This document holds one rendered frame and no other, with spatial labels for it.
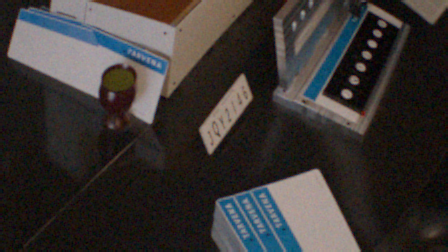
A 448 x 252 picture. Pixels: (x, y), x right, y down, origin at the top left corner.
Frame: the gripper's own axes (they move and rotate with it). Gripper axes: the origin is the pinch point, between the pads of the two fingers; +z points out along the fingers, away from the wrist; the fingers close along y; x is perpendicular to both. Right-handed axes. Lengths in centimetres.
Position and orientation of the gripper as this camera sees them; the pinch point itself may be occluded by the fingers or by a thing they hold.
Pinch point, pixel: (358, 4)
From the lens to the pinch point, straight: 253.0
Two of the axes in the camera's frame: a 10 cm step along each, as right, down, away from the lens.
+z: -0.8, 6.8, 7.3
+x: -8.8, -3.9, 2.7
